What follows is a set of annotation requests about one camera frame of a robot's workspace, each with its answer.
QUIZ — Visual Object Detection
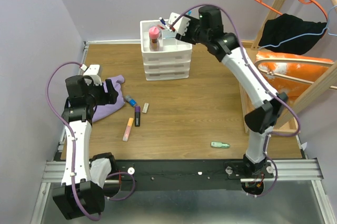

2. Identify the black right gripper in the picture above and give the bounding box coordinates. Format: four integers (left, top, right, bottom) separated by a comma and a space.
173, 13, 209, 46

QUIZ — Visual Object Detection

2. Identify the purple black highlighter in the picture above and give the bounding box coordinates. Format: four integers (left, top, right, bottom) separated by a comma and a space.
134, 106, 141, 127

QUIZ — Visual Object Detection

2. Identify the white eraser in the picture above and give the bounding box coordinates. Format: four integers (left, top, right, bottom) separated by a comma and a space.
142, 103, 149, 114

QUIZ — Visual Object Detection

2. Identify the orange pink highlighter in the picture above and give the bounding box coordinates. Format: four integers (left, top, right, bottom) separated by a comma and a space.
122, 118, 134, 142

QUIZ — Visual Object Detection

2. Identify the blue cap white marker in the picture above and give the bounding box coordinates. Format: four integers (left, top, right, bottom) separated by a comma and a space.
159, 17, 168, 28

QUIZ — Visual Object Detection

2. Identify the white plastic drawer organizer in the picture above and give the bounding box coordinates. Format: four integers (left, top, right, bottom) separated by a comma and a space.
140, 20, 192, 81

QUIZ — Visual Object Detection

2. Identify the pink cap pencil tube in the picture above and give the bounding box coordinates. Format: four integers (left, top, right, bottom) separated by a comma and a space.
148, 26, 161, 51

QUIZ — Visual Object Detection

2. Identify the green stapler remover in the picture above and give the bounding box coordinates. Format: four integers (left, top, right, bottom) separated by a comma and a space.
211, 141, 230, 149

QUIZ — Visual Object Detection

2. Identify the blue black highlighter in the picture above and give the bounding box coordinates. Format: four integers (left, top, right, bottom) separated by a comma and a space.
164, 33, 175, 39

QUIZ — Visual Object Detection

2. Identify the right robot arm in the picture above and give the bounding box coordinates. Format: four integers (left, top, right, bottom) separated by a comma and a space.
170, 5, 288, 178

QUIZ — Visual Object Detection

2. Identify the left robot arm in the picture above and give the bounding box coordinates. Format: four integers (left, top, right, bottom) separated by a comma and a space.
53, 73, 118, 221

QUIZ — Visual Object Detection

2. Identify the purple cloth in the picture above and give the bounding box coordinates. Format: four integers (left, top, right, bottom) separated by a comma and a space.
92, 75, 125, 122

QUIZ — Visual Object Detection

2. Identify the wooden hanger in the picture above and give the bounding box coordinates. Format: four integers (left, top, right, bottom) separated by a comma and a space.
253, 59, 337, 90

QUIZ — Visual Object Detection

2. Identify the black garment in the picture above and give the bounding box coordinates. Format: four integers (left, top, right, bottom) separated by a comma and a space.
257, 13, 329, 55

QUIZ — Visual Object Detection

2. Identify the orange white tie-dye garment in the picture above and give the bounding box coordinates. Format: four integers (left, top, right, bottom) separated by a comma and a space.
254, 52, 334, 102

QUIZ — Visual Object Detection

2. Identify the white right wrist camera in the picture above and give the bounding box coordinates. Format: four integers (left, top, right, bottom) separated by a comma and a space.
168, 12, 191, 36

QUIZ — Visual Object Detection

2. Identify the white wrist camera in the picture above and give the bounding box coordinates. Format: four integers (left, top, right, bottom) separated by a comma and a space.
80, 64, 103, 86
168, 12, 191, 36

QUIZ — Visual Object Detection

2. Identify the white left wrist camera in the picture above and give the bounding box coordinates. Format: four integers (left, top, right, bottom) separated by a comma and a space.
80, 64, 103, 86

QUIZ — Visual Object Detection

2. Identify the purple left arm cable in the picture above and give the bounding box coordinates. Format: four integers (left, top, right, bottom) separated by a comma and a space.
46, 62, 136, 221

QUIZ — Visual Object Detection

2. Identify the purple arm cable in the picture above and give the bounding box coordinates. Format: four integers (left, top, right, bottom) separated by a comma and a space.
171, 4, 301, 198
46, 62, 136, 221

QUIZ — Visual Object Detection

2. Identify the light blue wire hanger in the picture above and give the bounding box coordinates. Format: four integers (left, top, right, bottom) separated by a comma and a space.
261, 4, 337, 50

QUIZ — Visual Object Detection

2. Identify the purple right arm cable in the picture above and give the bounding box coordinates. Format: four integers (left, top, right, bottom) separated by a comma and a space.
171, 4, 301, 198

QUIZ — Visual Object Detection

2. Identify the wooden clothes rack frame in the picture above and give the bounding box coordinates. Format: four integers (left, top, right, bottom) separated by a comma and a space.
252, 0, 336, 113

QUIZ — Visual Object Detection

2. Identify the aluminium frame rail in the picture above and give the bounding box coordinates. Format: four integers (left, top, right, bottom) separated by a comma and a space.
32, 158, 336, 223

